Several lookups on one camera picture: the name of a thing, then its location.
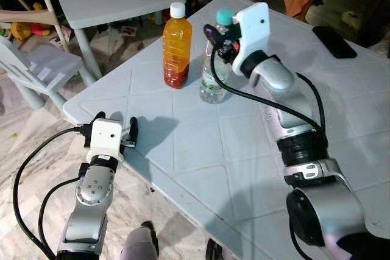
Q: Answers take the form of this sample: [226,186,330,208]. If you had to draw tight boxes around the clear water bottle teal cap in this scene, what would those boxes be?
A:
[200,9,236,104]

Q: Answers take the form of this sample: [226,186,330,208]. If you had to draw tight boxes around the orange juice bottle white cap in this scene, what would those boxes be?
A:
[163,2,193,89]

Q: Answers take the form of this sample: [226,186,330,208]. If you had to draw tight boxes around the pale blue child chair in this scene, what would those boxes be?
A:
[0,35,87,112]

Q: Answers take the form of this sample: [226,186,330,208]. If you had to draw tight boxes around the grey robot left leg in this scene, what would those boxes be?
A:
[120,222,161,260]

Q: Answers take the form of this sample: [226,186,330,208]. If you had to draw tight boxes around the grey robot leg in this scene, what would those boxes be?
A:
[120,222,161,260]
[205,239,224,260]

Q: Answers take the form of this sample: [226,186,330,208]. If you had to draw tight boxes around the black smartphone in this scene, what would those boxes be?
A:
[313,26,358,60]

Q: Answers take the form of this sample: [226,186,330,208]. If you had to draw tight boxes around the yellow plush toy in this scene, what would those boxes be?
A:
[9,21,53,41]

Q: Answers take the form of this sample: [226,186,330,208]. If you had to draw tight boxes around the white wooden high chair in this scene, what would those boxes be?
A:
[0,0,71,54]

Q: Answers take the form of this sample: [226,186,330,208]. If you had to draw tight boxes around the green toy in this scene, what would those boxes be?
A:
[341,10,364,30]

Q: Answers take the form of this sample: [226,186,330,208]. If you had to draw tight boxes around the grey robot right leg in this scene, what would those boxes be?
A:
[205,239,224,260]

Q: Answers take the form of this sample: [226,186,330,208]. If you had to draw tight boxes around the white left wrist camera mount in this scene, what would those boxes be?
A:
[83,119,125,164]

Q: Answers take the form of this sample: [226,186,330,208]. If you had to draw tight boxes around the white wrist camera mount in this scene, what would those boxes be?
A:
[232,2,271,76]
[83,119,125,164]

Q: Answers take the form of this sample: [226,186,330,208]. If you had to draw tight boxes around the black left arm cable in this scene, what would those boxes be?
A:
[12,124,92,260]

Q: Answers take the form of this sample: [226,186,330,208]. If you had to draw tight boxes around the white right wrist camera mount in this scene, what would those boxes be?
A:
[232,2,271,76]

